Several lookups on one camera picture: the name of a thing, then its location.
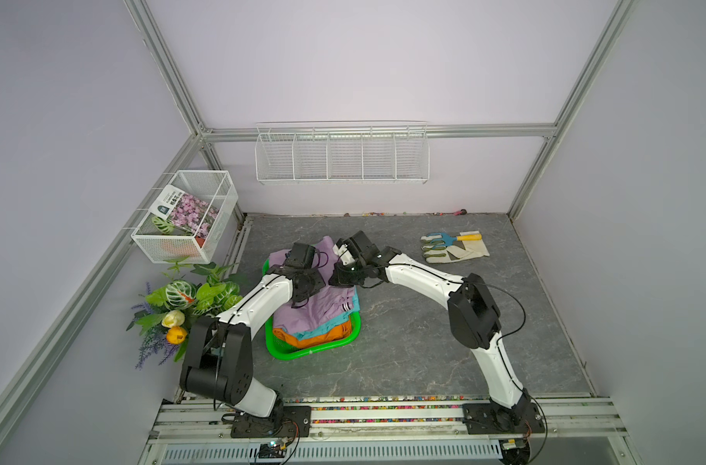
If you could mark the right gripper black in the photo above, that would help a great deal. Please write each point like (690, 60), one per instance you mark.
(338, 275)

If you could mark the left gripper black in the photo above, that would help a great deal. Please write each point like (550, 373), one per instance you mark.
(318, 284)

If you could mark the purple pants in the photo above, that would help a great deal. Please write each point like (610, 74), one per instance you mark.
(322, 307)

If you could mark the orange pants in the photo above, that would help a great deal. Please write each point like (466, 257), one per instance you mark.
(336, 334)

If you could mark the teal pants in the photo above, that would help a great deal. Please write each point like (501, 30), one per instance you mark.
(350, 309)

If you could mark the green plastic basket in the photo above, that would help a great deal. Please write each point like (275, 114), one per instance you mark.
(283, 351)

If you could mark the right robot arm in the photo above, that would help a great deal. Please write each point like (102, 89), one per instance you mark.
(474, 317)

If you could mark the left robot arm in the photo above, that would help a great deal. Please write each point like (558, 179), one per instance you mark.
(218, 362)

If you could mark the artificial flower plant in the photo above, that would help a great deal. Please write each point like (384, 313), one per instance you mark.
(165, 315)

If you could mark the flower seed packet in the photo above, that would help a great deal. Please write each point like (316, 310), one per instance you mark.
(176, 212)

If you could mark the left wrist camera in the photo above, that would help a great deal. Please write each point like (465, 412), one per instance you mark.
(300, 256)

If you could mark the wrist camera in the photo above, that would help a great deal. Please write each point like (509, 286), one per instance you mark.
(356, 249)
(300, 256)

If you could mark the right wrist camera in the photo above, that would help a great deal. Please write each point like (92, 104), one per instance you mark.
(356, 249)

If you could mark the blue hand fork yellow handle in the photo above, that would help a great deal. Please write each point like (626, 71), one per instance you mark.
(441, 240)

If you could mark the white wire wall shelf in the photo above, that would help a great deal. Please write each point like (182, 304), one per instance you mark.
(342, 152)

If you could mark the white wire cube basket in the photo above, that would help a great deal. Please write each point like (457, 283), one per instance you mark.
(213, 186)

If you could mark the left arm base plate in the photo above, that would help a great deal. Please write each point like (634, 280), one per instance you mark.
(287, 421)

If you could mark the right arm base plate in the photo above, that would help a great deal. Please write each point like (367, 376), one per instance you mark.
(492, 419)

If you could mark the aluminium mounting rail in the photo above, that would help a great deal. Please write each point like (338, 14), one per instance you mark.
(410, 419)

